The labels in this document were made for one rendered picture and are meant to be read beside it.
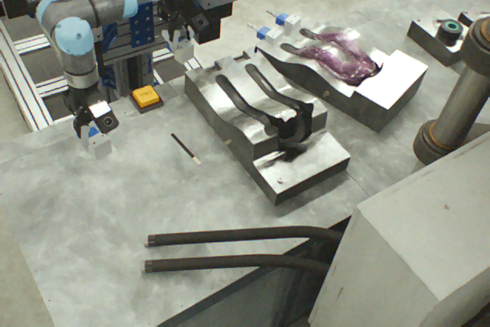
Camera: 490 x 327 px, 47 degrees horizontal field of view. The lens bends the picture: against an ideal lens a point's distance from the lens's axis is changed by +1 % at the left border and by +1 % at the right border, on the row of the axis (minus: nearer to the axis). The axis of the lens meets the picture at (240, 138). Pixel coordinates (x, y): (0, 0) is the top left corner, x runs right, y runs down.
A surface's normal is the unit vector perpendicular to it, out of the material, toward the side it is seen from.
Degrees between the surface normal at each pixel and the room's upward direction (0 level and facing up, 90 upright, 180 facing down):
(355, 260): 90
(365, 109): 90
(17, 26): 0
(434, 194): 0
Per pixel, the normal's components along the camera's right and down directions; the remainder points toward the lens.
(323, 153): 0.08, -0.65
